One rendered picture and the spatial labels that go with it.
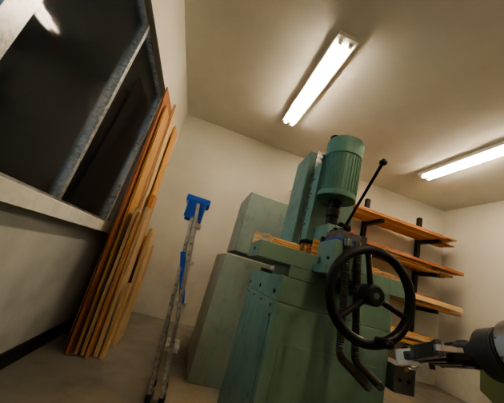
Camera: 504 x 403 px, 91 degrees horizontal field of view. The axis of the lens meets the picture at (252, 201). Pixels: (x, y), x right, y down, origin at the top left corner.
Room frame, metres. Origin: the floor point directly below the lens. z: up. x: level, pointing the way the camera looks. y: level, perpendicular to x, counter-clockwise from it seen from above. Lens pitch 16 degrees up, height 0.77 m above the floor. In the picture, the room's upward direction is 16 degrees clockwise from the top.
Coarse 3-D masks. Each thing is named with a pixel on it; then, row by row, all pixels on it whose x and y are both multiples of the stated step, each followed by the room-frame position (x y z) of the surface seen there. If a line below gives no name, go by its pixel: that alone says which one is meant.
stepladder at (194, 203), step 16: (192, 208) 1.58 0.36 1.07; (208, 208) 1.67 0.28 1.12; (192, 224) 1.60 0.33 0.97; (192, 240) 1.57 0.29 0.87; (176, 288) 1.58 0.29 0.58; (176, 304) 1.60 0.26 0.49; (176, 320) 1.58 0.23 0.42; (160, 352) 1.58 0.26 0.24; (176, 352) 1.62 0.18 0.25; (160, 400) 1.58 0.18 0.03
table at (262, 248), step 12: (264, 240) 0.88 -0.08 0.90; (252, 252) 0.99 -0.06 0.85; (264, 252) 0.88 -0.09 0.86; (276, 252) 0.89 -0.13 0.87; (288, 252) 0.89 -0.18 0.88; (300, 252) 0.90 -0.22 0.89; (276, 264) 1.05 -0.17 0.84; (288, 264) 0.89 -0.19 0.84; (300, 264) 0.90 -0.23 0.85; (312, 264) 0.90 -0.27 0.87; (324, 264) 0.82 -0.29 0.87; (384, 288) 0.93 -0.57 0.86; (396, 288) 0.94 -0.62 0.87
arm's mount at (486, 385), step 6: (480, 372) 1.00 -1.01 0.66; (480, 378) 1.00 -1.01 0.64; (486, 378) 0.92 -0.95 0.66; (480, 384) 1.00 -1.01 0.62; (486, 384) 0.92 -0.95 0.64; (492, 384) 0.86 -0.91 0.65; (498, 384) 0.80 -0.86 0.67; (480, 390) 1.00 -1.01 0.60; (486, 390) 0.92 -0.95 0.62; (492, 390) 0.86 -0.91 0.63; (498, 390) 0.80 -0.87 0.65; (486, 396) 0.92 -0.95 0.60; (492, 396) 0.86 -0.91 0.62; (498, 396) 0.80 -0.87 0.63; (498, 402) 0.80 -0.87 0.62
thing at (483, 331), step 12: (480, 336) 0.40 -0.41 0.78; (492, 336) 0.39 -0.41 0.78; (468, 348) 0.42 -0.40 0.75; (480, 348) 0.40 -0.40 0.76; (492, 348) 0.38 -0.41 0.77; (456, 360) 0.45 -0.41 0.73; (468, 360) 0.43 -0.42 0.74; (480, 360) 0.40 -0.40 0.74; (492, 360) 0.38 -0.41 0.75; (492, 372) 0.39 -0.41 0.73
